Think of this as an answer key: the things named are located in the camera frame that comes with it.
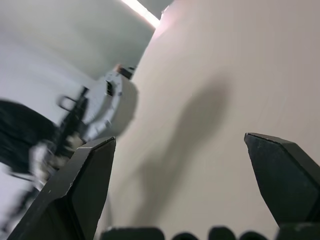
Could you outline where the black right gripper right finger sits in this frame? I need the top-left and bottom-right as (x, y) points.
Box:
(244, 132), (320, 228)

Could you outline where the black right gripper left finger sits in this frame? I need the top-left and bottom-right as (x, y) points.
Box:
(7, 136), (117, 240)

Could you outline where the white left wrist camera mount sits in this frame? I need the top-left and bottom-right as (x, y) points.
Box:
(28, 136), (85, 181)

